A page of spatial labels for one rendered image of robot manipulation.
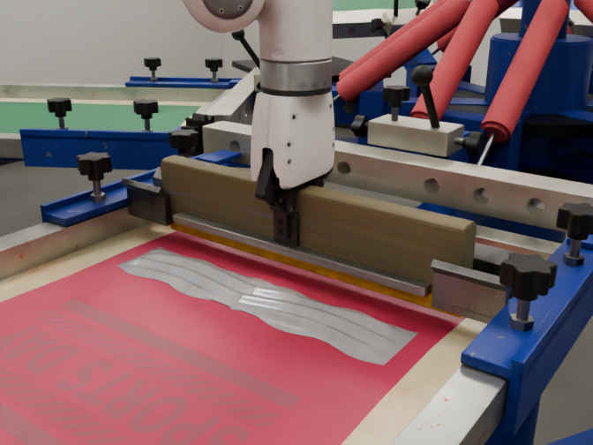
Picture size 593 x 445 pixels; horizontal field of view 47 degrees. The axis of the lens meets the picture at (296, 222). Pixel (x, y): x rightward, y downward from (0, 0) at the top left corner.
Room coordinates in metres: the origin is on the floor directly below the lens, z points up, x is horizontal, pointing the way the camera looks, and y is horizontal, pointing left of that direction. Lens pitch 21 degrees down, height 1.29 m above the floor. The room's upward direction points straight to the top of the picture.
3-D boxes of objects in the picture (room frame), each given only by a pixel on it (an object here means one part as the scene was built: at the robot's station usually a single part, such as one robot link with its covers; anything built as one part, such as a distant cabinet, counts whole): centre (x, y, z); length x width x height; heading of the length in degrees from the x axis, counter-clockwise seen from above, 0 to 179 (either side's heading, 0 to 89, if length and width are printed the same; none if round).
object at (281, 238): (0.69, 0.02, 1.03); 0.03 x 0.03 x 0.07; 54
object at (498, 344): (0.57, -0.24, 0.98); 0.30 x 0.05 x 0.07; 144
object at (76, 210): (0.90, 0.21, 0.98); 0.30 x 0.05 x 0.07; 144
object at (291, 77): (0.72, 0.00, 1.18); 0.09 x 0.07 x 0.03; 144
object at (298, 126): (0.71, 0.00, 1.12); 0.10 x 0.08 x 0.11; 144
